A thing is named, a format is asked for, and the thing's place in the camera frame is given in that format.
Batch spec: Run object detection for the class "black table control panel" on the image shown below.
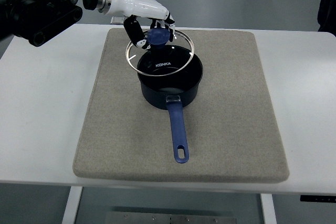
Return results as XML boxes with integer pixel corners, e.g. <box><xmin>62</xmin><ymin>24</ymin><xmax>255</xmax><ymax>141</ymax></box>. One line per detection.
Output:
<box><xmin>300</xmin><ymin>195</ymin><xmax>336</xmax><ymax>203</ymax></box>

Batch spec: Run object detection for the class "beige felt mat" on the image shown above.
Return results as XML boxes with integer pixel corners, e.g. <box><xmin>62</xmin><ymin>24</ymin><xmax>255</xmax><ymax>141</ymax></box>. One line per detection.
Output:
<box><xmin>72</xmin><ymin>29</ymin><xmax>289</xmax><ymax>183</ymax></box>

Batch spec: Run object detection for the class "glass pot lid blue knob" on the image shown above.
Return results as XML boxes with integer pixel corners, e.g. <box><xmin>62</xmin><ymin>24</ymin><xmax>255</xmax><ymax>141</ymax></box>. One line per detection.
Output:
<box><xmin>125</xmin><ymin>30</ymin><xmax>195</xmax><ymax>77</ymax></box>

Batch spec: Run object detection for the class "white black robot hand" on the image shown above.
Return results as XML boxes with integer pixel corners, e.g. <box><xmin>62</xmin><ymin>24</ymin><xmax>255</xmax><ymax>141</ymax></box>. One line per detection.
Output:
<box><xmin>97</xmin><ymin>0</ymin><xmax>175</xmax><ymax>50</ymax></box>

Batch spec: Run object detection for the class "white table leg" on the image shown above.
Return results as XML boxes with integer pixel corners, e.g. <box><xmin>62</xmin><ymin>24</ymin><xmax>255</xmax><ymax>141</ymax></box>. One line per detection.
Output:
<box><xmin>260</xmin><ymin>194</ymin><xmax>277</xmax><ymax>224</ymax></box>
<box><xmin>61</xmin><ymin>186</ymin><xmax>83</xmax><ymax>224</ymax></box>

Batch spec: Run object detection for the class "white table leg right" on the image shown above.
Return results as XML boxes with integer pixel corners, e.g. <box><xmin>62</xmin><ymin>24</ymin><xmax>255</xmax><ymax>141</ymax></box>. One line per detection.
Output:
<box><xmin>260</xmin><ymin>194</ymin><xmax>277</xmax><ymax>224</ymax></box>

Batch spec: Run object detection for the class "dark blue saucepan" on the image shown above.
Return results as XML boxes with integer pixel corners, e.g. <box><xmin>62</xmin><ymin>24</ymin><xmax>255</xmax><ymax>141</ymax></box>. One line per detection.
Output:
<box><xmin>138</xmin><ymin>55</ymin><xmax>203</xmax><ymax>163</ymax></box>

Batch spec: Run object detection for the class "dark clothed person at right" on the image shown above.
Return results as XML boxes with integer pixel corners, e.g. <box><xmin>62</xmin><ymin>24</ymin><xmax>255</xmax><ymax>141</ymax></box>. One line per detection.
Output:
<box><xmin>317</xmin><ymin>0</ymin><xmax>335</xmax><ymax>36</ymax></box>

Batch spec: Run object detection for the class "white table leg left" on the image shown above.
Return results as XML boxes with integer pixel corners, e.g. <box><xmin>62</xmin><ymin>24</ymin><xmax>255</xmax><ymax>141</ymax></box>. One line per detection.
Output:
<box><xmin>61</xmin><ymin>186</ymin><xmax>83</xmax><ymax>224</ymax></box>

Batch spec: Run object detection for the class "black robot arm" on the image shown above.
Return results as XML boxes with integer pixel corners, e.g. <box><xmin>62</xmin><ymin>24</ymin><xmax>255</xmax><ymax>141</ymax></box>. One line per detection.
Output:
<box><xmin>1</xmin><ymin>0</ymin><xmax>98</xmax><ymax>47</ymax></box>

